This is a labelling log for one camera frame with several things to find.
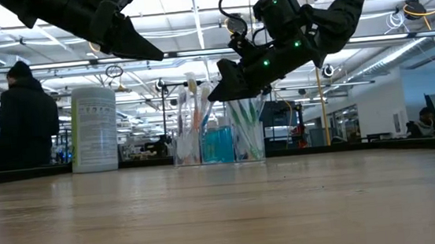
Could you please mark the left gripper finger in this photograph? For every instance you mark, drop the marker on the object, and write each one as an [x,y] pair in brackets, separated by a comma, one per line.
[131,42]

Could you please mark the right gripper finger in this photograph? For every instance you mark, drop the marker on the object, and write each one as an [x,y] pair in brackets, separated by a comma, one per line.
[231,81]

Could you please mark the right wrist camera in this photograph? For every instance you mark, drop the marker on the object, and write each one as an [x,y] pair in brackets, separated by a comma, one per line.
[244,46]

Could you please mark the black display panel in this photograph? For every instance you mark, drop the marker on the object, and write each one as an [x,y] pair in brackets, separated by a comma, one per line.
[278,112]

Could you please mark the long ceiling light bar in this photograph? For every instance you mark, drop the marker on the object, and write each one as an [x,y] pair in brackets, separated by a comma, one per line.
[195,53]

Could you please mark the white wipes canister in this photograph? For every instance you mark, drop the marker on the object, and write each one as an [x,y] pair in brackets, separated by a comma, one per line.
[94,133]

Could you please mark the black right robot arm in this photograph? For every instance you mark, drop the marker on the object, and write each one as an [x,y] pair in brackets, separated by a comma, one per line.
[342,12]

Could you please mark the seated person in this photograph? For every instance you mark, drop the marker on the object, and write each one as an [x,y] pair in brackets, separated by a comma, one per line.
[423,125]

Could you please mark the clear acrylic organizer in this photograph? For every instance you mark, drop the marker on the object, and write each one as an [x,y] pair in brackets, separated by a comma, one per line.
[228,148]

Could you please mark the standing person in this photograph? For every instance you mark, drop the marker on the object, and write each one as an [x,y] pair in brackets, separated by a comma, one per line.
[24,123]

